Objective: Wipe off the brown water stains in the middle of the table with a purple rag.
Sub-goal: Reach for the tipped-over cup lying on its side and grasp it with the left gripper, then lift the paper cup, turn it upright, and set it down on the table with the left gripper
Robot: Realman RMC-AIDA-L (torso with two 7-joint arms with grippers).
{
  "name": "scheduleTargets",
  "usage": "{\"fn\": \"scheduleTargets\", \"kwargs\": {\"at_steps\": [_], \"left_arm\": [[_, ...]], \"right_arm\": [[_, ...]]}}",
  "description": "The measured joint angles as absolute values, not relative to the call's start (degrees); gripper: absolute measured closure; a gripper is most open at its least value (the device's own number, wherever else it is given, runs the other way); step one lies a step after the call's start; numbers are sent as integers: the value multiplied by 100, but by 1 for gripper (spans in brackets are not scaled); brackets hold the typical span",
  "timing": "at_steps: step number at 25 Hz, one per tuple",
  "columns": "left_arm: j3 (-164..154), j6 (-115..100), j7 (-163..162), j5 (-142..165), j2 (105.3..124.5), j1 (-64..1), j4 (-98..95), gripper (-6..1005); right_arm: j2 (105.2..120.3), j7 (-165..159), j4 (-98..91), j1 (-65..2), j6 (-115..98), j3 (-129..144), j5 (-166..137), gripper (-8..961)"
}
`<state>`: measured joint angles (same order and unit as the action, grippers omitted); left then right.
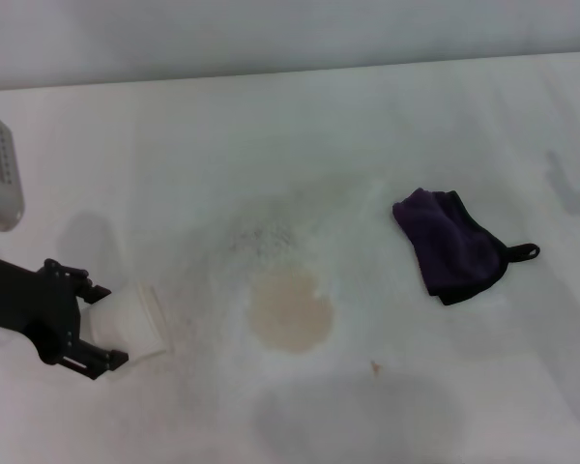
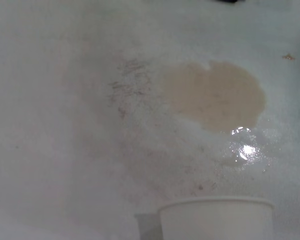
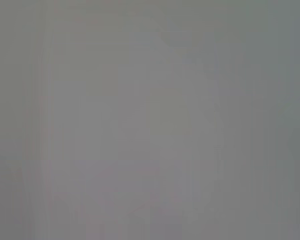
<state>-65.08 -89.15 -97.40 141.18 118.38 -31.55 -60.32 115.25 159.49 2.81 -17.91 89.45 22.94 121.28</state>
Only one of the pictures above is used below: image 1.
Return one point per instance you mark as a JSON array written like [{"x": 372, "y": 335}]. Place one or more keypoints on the small brown speck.
[{"x": 376, "y": 367}]

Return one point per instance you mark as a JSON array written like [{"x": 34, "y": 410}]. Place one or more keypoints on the purple rag with black trim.
[{"x": 444, "y": 237}]

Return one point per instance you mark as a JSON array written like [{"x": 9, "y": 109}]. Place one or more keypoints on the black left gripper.
[{"x": 24, "y": 304}]

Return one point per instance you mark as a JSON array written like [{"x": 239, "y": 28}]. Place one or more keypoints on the white paper cup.
[{"x": 125, "y": 324}]

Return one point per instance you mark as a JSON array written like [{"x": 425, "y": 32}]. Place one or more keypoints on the brown water stain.
[{"x": 290, "y": 314}]

